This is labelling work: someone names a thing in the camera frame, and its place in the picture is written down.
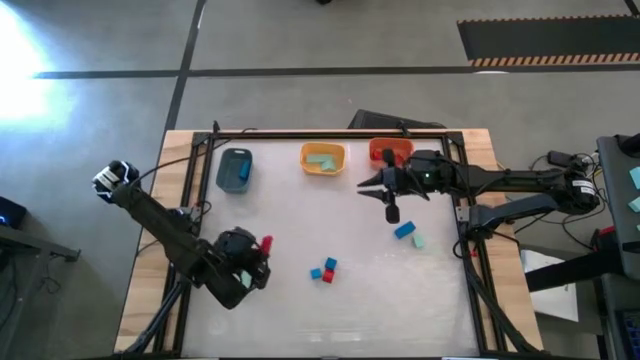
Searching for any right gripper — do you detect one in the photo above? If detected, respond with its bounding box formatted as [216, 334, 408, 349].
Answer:
[356, 148, 459, 225]

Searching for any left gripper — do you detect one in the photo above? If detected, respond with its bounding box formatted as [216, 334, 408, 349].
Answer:
[213, 226, 273, 292]

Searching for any orange plastic bin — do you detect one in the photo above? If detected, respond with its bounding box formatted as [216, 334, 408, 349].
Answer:
[368, 137, 416, 169]

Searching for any black flat object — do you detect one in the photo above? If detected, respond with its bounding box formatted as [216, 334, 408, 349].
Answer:
[348, 108, 446, 130]

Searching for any yellow plastic bin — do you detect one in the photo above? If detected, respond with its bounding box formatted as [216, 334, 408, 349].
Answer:
[298, 142, 347, 176]

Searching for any dark teal plastic bin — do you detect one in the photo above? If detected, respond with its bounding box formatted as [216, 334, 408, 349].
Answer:
[215, 147, 254, 195]

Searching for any black power adapter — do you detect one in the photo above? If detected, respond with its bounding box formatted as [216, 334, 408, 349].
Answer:
[546, 149, 576, 169]

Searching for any white paper sheet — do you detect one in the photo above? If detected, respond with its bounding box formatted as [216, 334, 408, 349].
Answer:
[519, 248, 580, 324]

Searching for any black stand beam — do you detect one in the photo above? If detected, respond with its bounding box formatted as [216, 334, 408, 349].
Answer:
[524, 249, 622, 294]

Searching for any black hazard-striped floor mat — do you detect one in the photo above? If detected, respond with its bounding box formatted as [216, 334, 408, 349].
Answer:
[456, 14, 640, 68]

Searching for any dark grey desk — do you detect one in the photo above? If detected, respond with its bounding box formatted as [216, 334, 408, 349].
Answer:
[0, 224, 81, 264]

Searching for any grey cart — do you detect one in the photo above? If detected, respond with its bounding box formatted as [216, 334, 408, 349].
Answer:
[596, 133, 640, 281]

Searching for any black device with blue light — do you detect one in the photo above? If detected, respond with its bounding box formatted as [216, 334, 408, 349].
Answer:
[0, 196, 27, 230]

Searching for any blue plastic crate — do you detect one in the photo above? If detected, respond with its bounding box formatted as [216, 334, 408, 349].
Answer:
[617, 309, 640, 360]

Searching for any black aluminium table frame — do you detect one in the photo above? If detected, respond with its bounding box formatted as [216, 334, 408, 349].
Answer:
[117, 119, 544, 360]

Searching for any black cable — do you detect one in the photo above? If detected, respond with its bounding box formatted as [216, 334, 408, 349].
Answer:
[134, 127, 260, 181]

